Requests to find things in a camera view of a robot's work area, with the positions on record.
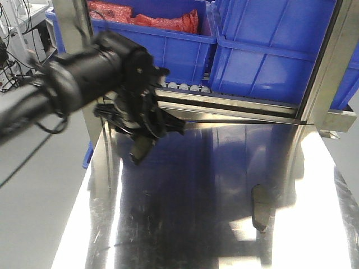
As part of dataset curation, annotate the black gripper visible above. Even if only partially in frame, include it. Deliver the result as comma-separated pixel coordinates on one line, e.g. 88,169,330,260
94,66,185,141

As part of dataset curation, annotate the grey brake pad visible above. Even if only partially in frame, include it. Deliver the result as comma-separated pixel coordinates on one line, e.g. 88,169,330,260
129,136,155,165
251,184,272,233

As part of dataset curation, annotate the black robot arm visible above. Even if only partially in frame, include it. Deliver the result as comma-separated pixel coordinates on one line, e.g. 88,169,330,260
1,31,185,143

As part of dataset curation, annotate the blue bin on floor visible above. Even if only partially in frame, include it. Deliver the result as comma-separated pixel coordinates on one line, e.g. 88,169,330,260
82,141,94,169

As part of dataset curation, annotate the blue bin upper left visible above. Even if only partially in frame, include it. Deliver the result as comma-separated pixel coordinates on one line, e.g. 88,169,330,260
44,0,218,86

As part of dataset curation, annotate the red plastic bag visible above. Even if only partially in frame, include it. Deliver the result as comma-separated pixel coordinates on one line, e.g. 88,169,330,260
87,1,199,34

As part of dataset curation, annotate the white equipment rack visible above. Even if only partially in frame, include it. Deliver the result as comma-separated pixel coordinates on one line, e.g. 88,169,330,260
1,1,56,94

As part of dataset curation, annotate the blue bin upper right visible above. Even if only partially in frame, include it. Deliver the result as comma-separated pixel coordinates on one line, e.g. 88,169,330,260
207,0,359,110

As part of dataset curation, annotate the steel roller rack frame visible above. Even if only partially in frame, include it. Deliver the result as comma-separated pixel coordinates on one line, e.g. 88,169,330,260
46,1,358,131

